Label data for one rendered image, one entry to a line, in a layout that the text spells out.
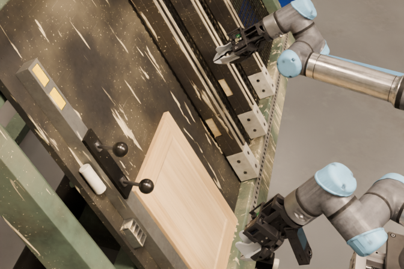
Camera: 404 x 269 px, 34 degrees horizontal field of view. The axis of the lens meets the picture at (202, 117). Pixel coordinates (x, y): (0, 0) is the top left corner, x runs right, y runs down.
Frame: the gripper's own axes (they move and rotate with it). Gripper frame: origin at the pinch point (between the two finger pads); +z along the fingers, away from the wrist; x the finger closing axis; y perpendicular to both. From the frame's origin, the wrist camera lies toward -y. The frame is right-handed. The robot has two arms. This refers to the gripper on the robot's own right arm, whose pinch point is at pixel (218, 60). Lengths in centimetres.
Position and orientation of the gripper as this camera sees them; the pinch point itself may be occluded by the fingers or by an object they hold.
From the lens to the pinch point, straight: 216.9
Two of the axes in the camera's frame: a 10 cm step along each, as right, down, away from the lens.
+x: 3.5, 9.1, -2.4
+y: -4.9, -0.5, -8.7
